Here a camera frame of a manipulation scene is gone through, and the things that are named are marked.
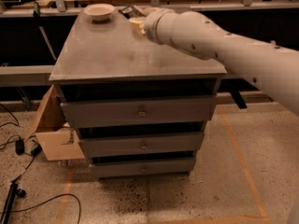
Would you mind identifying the grey drawer cabinet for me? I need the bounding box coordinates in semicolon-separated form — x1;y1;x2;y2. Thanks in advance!
50;12;226;165

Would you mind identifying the middle grey drawer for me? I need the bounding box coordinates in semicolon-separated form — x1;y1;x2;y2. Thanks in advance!
78;132;204;158

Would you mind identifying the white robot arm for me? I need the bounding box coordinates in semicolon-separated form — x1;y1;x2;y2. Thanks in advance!
129;8;299;115

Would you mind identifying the top grey drawer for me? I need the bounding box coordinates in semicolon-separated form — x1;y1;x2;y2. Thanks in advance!
61;96;216;128

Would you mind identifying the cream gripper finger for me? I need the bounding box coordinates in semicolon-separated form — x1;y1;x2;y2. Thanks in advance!
141;7;159;16

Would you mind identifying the brown cardboard box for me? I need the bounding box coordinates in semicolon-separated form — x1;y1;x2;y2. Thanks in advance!
24;86;84;161

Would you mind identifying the black power adapter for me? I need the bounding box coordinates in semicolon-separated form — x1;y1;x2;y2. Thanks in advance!
15;139;24;155

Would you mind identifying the white ceramic bowl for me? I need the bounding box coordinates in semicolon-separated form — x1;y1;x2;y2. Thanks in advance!
84;4;115;21

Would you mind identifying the black stand leg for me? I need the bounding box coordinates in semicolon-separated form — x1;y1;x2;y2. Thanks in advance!
0;182;26;224

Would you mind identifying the black rxbar chocolate wrapper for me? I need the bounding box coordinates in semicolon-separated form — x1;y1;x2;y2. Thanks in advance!
119;5;145;19

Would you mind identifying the grey drawer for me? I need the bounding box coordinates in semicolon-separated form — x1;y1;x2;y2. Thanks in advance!
90;157;195;178
78;132;204;158
61;96;216;128

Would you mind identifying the bottom grey drawer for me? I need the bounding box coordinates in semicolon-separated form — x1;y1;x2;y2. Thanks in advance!
90;157;195;178

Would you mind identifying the black floor cable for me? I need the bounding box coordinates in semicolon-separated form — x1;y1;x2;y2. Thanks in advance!
0;193;82;224

